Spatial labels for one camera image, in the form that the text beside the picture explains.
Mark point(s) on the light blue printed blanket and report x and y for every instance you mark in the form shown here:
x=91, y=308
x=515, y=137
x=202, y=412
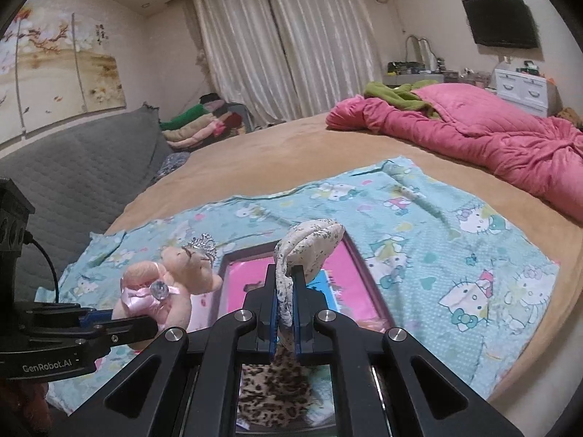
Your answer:
x=432, y=246

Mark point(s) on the bed with tan sheet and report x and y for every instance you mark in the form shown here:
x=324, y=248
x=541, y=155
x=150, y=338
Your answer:
x=273, y=159

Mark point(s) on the green cloth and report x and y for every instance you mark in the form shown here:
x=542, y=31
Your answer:
x=387, y=93

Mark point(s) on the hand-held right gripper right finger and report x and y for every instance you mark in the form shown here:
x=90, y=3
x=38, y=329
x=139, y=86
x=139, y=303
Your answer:
x=297, y=323

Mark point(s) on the white drawer cabinet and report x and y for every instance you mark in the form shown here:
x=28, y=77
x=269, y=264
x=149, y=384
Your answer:
x=519, y=87

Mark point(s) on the leopard print cloth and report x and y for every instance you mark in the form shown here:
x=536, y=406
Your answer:
x=273, y=391

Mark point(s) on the cluttered side table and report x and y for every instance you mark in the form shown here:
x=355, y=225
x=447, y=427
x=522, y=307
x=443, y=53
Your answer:
x=410, y=72

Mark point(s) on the wall-mounted black television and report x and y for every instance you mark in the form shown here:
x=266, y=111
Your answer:
x=501, y=22

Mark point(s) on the pink book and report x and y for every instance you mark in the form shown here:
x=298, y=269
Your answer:
x=246, y=277

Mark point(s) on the pink quilt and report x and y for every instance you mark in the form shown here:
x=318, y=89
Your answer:
x=478, y=132

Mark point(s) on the pink plush bear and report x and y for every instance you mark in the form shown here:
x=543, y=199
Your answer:
x=191, y=269

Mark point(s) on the pile of folded clothes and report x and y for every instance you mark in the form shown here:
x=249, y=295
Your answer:
x=196, y=123

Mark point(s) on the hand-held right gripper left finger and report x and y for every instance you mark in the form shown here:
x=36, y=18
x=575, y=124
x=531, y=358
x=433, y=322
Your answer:
x=273, y=323

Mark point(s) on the white curtain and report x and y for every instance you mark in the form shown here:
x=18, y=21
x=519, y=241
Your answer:
x=273, y=54

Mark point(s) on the grey quilted sofa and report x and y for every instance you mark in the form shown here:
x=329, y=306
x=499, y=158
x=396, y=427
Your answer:
x=91, y=159

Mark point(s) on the dark patterned cloth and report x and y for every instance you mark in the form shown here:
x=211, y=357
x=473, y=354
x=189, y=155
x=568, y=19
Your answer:
x=175, y=162

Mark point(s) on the blossom wall painting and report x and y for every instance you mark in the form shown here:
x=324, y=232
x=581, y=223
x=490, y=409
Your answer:
x=59, y=73

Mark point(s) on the white green-speckled cloth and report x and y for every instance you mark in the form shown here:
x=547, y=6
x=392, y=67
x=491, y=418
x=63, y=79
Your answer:
x=314, y=241

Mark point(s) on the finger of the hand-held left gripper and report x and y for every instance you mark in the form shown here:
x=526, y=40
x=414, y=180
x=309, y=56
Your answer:
x=98, y=316
x=127, y=333

